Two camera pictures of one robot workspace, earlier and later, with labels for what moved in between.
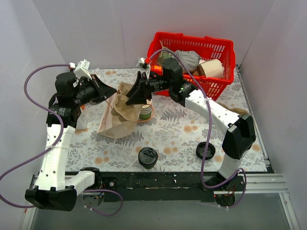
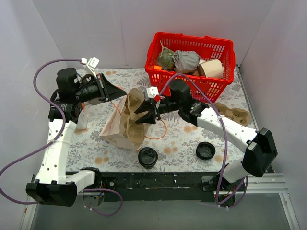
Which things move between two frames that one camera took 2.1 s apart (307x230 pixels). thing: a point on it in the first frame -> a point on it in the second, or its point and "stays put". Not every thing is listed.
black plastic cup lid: [147, 156] stays put
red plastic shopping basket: [206, 48] stays put
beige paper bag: [118, 118] -> [113, 131]
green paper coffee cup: [148, 167] stays put
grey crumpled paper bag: [190, 58] stays put
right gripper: [146, 87] -> [155, 110]
